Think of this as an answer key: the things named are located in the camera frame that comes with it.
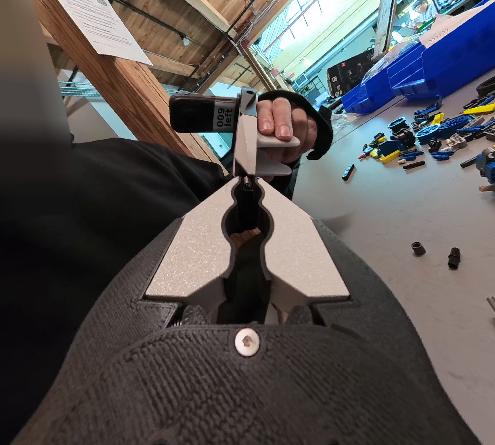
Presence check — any upright flat panel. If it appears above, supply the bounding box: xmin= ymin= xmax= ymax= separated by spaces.
xmin=372 ymin=0 xmax=402 ymax=59

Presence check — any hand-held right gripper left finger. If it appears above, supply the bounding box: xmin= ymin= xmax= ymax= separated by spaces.
xmin=145 ymin=177 xmax=243 ymax=323

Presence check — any person's black clothing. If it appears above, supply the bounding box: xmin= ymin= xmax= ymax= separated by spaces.
xmin=0 ymin=135 xmax=233 ymax=445

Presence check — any wooden post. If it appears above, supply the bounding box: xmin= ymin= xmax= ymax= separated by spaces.
xmin=12 ymin=0 xmax=229 ymax=167

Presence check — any black cardboard box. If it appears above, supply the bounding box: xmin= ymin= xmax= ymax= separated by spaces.
xmin=327 ymin=50 xmax=376 ymax=98

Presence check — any clear plastic bag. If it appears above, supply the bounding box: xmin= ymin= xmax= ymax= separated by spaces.
xmin=363 ymin=38 xmax=423 ymax=84

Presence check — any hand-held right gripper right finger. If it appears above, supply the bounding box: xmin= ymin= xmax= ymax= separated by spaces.
xmin=253 ymin=177 xmax=350 ymax=325

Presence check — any large blue plastic bin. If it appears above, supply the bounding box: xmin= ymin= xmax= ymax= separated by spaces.
xmin=421 ymin=0 xmax=495 ymax=100

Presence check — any blue lego assembly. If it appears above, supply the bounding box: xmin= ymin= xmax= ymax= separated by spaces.
xmin=475 ymin=146 xmax=495 ymax=193

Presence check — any white paper packaging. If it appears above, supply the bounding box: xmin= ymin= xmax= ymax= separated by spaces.
xmin=419 ymin=8 xmax=489 ymax=50

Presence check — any pile of lego pieces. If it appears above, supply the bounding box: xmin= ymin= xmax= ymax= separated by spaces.
xmin=359 ymin=95 xmax=495 ymax=166

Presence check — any black lego pin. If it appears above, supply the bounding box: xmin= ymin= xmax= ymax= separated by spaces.
xmin=238 ymin=178 xmax=258 ymax=229

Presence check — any white paper notice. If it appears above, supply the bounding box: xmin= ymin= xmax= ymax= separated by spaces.
xmin=21 ymin=0 xmax=153 ymax=66

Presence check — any person's left hand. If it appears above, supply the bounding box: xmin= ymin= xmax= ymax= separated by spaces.
xmin=257 ymin=98 xmax=318 ymax=164

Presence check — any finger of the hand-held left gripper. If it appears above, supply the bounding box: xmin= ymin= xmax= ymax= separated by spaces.
xmin=232 ymin=119 xmax=258 ymax=179

